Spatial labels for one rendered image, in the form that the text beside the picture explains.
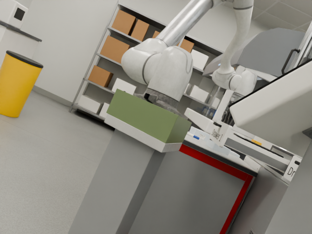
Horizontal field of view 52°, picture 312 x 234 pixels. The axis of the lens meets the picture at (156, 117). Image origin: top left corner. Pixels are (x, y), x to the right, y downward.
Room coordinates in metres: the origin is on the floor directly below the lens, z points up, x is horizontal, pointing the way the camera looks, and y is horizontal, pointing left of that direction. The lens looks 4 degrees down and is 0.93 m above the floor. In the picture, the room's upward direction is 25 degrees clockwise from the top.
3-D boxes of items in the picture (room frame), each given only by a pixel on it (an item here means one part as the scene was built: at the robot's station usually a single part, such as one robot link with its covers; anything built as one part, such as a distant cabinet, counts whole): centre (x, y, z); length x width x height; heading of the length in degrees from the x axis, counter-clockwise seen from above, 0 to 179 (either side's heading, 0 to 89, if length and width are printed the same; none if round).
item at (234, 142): (1.64, -0.54, 0.86); 0.40 x 0.26 x 0.06; 92
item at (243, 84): (1.95, -0.39, 1.19); 0.13 x 0.11 x 0.16; 44
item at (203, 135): (2.22, -0.33, 0.79); 0.13 x 0.09 x 0.05; 110
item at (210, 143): (1.94, -0.42, 0.78); 0.12 x 0.08 x 0.04; 114
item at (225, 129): (1.64, -0.33, 0.87); 0.29 x 0.02 x 0.11; 2
